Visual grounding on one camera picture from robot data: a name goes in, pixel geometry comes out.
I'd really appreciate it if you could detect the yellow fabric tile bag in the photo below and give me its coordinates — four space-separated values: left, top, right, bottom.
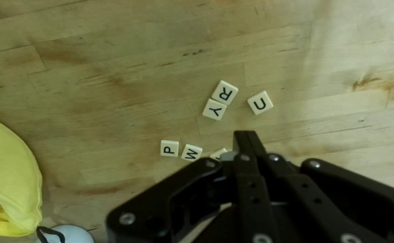
0 110 45 239

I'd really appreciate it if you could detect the cream letter tile Y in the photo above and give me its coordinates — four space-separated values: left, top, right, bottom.
202 97 230 122

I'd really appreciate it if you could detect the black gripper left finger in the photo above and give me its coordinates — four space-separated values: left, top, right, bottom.
106 129 283 243

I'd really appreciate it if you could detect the cream letter tile U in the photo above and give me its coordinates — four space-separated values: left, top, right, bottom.
246 89 276 116

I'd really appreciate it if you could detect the small white mug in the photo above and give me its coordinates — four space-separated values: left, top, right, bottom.
38 222 96 243

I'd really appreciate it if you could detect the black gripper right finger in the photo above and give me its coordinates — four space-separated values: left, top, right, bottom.
250 129 394 243

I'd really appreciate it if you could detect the cream letter tile R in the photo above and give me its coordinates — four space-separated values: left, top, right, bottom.
210 78 241 106

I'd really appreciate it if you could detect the cream letter tile W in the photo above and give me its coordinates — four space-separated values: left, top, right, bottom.
180 143 204 163

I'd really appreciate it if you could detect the cream letter tile P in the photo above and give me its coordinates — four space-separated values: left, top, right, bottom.
160 139 181 159

